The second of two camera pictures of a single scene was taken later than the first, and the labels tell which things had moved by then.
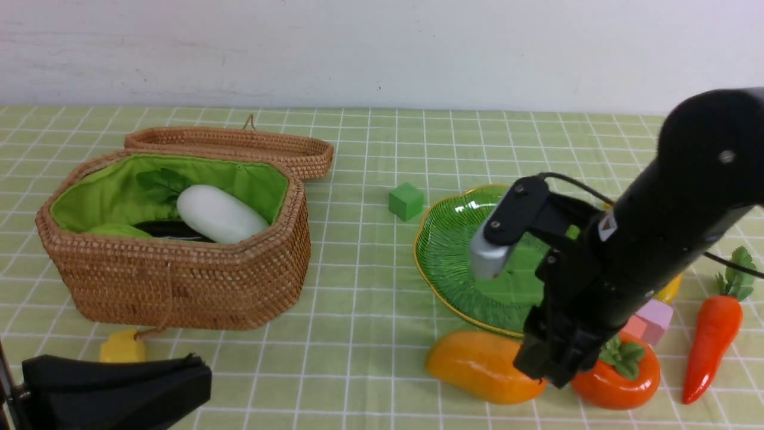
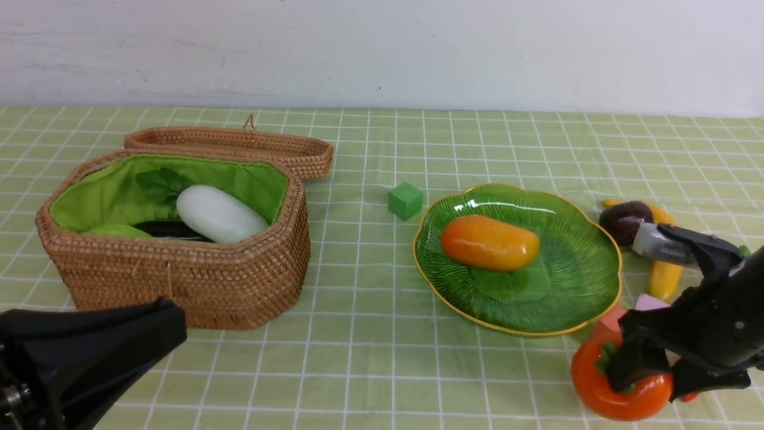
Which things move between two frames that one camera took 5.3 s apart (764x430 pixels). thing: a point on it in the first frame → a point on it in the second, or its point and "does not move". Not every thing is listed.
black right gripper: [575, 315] → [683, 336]
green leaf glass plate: [444, 243] does not move
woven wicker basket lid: [307, 153] does not move
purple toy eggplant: [169, 230] does not move
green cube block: [405, 201] does not move
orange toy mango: [481, 365] → [487, 243]
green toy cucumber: [157, 229] → [117, 229]
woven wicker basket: [132, 281] does not move
